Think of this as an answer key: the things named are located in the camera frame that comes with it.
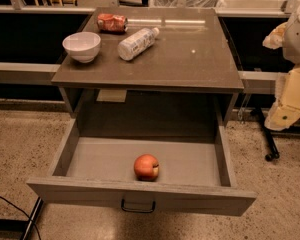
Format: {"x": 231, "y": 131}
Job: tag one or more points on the black caster leg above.
{"x": 273, "y": 151}

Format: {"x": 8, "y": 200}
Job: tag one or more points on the grey drawer cabinet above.
{"x": 190, "y": 54}

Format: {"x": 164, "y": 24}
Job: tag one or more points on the white ceramic bowl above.
{"x": 82, "y": 46}

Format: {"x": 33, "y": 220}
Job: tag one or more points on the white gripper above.
{"x": 298, "y": 40}

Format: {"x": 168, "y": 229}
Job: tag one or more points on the crushed red soda can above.
{"x": 111, "y": 23}

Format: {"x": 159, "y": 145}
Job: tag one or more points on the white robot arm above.
{"x": 291, "y": 39}

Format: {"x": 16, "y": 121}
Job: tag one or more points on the red apple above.
{"x": 146, "y": 167}

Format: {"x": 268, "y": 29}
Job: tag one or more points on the white plastic bottle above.
{"x": 137, "y": 43}

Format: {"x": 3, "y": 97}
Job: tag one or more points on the black drawer handle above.
{"x": 144, "y": 208}

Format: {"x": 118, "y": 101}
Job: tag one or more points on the white paper label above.
{"x": 107, "y": 95}

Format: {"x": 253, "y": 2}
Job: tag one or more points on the open grey top drawer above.
{"x": 184, "y": 169}

